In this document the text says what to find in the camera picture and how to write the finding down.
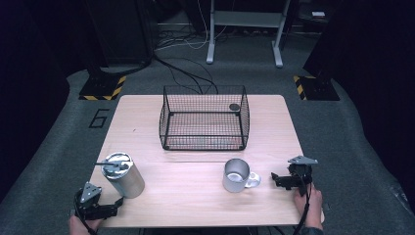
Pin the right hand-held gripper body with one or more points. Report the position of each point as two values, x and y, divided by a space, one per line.
300 174

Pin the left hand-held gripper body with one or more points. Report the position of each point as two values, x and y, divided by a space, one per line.
87 209

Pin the steel tumbler with lid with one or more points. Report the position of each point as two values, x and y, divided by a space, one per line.
124 179

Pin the person's left hand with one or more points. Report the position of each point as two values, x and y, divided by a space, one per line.
77 226

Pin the person's right hand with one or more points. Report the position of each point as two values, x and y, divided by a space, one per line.
311 209

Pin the round black tag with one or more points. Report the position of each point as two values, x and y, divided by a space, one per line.
234 106

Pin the black striped stand base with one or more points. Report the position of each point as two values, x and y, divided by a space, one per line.
102 88
314 88

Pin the white metal stand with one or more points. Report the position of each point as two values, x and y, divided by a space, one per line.
213 39

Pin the small white box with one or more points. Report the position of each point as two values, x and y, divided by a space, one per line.
318 14

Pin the dark cabinet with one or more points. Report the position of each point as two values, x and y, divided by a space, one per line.
120 32

